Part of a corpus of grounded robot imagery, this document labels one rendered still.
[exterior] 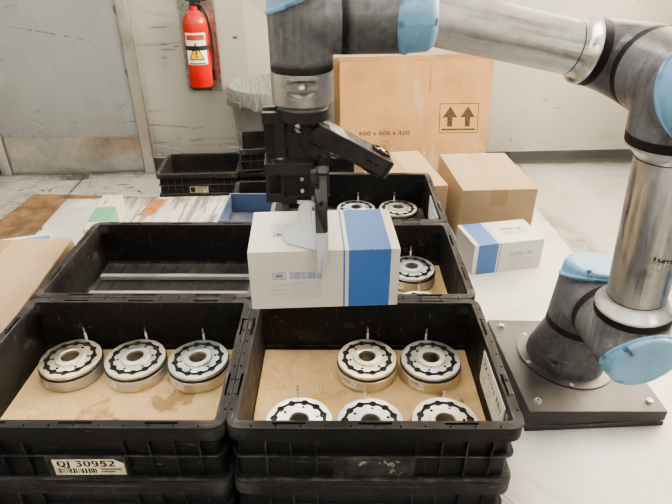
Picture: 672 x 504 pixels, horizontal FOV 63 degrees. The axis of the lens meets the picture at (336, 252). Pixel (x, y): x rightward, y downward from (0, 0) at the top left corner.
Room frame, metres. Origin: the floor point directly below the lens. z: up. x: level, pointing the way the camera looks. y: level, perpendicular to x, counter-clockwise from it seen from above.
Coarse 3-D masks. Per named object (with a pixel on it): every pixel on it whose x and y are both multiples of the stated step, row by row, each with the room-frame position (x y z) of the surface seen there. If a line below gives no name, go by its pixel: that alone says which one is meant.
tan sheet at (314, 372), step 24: (264, 360) 0.76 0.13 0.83; (288, 360) 0.76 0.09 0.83; (312, 360) 0.76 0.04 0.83; (336, 360) 0.76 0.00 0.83; (264, 384) 0.70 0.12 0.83; (288, 384) 0.70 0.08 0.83; (312, 384) 0.70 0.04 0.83; (336, 384) 0.70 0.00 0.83; (264, 408) 0.64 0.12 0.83; (336, 408) 0.64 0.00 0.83; (408, 408) 0.64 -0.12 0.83; (480, 408) 0.64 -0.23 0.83
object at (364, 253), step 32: (256, 224) 0.69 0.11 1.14; (288, 224) 0.69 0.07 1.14; (352, 224) 0.69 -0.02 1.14; (384, 224) 0.69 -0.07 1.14; (256, 256) 0.61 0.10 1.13; (288, 256) 0.62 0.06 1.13; (352, 256) 0.62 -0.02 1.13; (384, 256) 0.62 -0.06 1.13; (256, 288) 0.61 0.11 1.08; (288, 288) 0.62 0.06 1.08; (320, 288) 0.62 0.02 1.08; (352, 288) 0.62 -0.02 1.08; (384, 288) 0.62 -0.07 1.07
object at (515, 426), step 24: (480, 312) 0.77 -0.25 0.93; (240, 360) 0.64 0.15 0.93; (240, 384) 0.61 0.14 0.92; (504, 384) 0.61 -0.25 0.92; (240, 432) 0.51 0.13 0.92; (264, 432) 0.51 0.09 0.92; (288, 432) 0.51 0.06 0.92; (312, 432) 0.51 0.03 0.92; (336, 432) 0.51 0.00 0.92; (360, 432) 0.51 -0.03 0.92; (384, 432) 0.51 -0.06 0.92; (408, 432) 0.51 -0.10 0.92; (432, 432) 0.51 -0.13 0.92; (456, 432) 0.51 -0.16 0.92; (480, 432) 0.51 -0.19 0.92; (504, 432) 0.51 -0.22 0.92
